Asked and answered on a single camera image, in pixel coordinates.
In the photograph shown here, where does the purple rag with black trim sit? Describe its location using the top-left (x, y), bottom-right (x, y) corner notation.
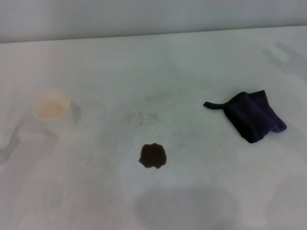
top-left (203, 90), bottom-right (288, 144)

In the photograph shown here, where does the black water stain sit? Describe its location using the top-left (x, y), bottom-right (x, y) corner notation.
top-left (138, 143), bottom-right (167, 170)

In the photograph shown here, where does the white paper cup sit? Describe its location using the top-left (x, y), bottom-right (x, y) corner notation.
top-left (31, 88), bottom-right (82, 137)

